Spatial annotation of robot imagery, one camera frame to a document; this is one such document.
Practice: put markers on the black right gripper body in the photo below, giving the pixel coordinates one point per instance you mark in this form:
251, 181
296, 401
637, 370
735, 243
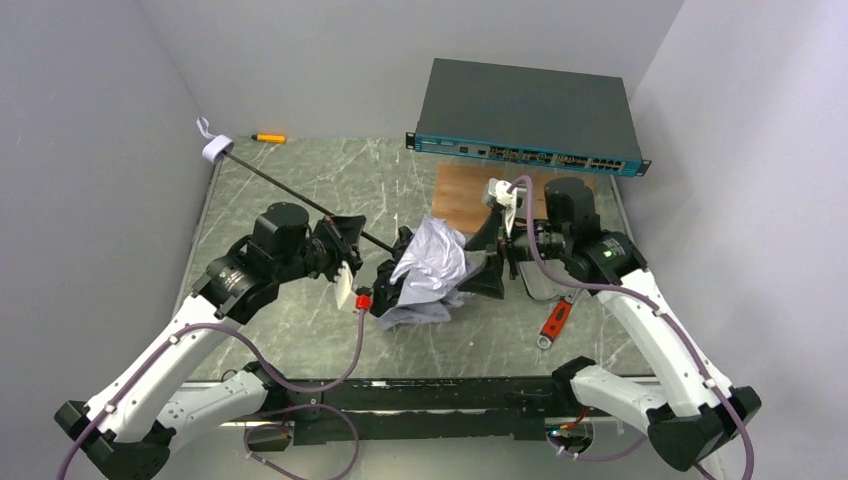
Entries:
502, 245

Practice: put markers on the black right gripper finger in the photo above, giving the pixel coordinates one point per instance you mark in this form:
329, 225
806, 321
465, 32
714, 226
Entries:
489, 233
486, 279

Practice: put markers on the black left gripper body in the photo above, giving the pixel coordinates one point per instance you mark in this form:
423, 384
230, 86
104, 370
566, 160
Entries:
385, 285

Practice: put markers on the black umbrella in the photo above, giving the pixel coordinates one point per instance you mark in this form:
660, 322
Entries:
414, 279

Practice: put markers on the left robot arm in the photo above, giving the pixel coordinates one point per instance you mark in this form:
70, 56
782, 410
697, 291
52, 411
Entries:
131, 428

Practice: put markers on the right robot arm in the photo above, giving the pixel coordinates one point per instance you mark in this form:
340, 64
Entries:
696, 409

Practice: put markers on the plywood board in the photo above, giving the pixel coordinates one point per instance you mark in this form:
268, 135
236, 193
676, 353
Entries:
458, 193

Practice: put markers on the orange utility knife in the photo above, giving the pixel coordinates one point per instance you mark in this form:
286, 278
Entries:
269, 138

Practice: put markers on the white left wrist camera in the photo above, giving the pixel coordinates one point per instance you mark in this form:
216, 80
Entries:
350, 297

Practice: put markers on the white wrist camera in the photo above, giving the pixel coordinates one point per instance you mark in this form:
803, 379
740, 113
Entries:
350, 297
503, 199

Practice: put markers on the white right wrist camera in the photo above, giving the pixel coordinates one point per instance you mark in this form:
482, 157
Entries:
503, 199

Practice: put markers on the red handled adjustable wrench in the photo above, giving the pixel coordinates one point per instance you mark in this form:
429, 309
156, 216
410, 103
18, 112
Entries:
554, 324

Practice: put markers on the grey network switch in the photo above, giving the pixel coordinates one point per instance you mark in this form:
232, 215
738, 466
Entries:
521, 115

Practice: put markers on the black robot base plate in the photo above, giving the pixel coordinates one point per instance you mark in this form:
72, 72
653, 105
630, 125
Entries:
523, 408

